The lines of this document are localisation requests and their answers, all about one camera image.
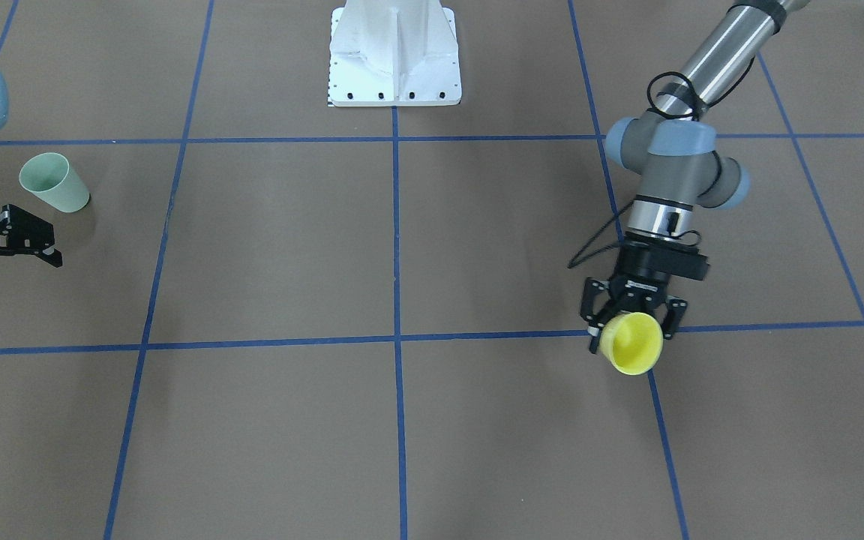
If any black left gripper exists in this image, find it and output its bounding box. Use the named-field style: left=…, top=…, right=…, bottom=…
left=580, top=238, right=710, bottom=355

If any yellow plastic cup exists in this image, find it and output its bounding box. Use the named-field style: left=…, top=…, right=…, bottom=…
left=599, top=312, right=663, bottom=376

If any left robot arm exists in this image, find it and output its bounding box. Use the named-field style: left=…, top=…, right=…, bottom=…
left=580, top=1, right=806, bottom=353

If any green plastic cup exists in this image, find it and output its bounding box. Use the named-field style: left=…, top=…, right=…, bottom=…
left=19, top=151, right=92, bottom=213

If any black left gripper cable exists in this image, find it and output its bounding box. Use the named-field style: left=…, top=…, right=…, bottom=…
left=568, top=72, right=710, bottom=269

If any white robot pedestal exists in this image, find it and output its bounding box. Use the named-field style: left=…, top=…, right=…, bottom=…
left=327, top=1, right=463, bottom=107

